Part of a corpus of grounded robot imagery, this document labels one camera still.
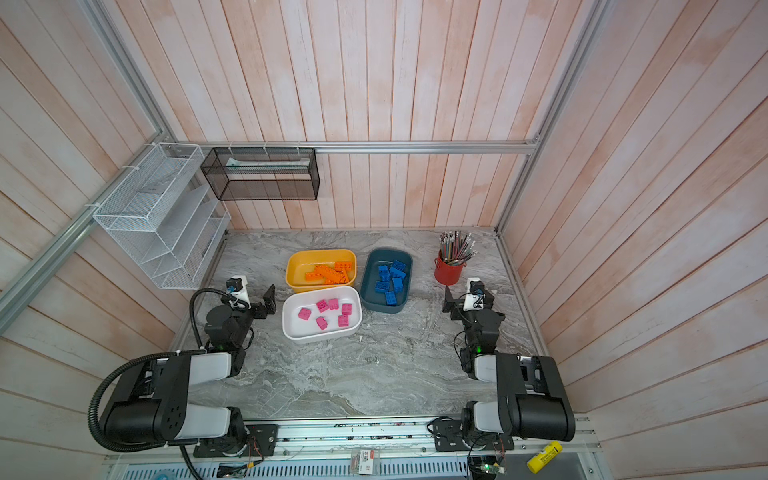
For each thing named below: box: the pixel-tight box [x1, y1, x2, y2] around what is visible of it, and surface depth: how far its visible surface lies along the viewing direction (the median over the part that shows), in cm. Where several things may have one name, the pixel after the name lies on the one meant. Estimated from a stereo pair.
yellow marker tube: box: [527, 441, 563, 474], surface depth 71 cm
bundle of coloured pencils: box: [439, 230, 478, 266], surface depth 99 cm
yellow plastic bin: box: [285, 249, 357, 293], surface depth 106 cm
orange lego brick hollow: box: [305, 272, 325, 283], surface depth 106 cm
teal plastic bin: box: [360, 247, 413, 314], surface depth 103 cm
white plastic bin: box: [282, 286, 363, 344], surface depth 97 cm
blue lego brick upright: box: [378, 265, 391, 282], surface depth 103 cm
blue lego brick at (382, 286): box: [375, 281, 391, 293], surface depth 103 cm
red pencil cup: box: [434, 257, 467, 286], surface depth 106 cm
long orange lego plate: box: [314, 265, 349, 284], surface depth 105 cm
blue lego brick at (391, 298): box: [385, 291, 397, 307], surface depth 100 cm
